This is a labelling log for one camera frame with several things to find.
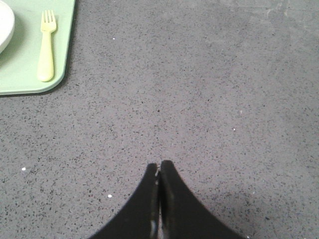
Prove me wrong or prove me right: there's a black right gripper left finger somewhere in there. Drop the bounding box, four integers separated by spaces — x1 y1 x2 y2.
91 163 160 239

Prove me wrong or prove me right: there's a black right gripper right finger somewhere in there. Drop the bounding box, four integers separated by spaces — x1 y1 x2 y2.
159 160 241 239

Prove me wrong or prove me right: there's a yellow plastic fork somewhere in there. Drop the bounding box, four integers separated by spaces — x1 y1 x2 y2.
37 10 57 82

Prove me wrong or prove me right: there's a cream round plate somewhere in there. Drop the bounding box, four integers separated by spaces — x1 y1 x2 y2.
0 0 15 53

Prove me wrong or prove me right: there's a light green plastic tray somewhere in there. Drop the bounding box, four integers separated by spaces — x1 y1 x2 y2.
0 0 75 95

